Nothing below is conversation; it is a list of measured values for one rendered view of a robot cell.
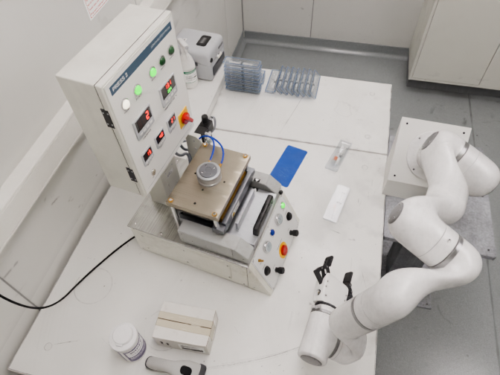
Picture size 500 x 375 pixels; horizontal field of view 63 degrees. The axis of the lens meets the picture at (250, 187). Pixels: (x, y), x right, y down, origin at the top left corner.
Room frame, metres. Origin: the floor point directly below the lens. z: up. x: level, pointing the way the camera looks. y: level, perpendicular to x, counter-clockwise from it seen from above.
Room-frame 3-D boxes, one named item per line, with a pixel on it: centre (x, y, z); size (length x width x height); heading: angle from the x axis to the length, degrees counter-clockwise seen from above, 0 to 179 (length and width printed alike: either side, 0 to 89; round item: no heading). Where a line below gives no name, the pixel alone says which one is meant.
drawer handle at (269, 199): (0.75, -0.04, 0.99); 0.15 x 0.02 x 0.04; 156
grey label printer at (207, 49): (1.84, 0.23, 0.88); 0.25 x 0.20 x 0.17; 67
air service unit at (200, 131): (1.08, 0.15, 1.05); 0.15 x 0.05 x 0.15; 156
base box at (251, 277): (0.84, 0.11, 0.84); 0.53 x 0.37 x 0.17; 66
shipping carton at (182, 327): (0.45, 0.24, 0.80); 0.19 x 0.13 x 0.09; 73
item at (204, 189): (0.86, 0.15, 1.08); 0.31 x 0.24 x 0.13; 156
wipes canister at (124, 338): (0.40, 0.41, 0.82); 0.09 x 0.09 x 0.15
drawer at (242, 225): (0.81, 0.09, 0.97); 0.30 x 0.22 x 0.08; 66
